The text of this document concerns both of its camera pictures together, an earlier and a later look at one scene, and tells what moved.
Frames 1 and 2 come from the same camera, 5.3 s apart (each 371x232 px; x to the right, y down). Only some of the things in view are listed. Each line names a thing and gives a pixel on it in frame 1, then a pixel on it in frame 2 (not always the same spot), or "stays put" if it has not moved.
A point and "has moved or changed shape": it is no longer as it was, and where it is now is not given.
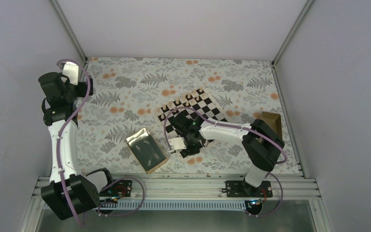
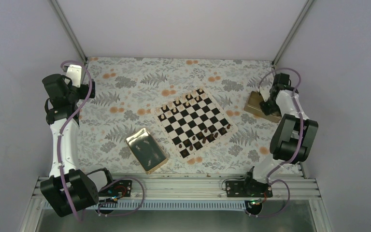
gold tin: x=273 y=120 has moved or changed shape
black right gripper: x=195 y=150 -> x=267 y=111
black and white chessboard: x=197 y=103 stays put
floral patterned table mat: x=126 y=91 stays put
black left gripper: x=83 y=91 stays put
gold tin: x=146 y=151 stays put
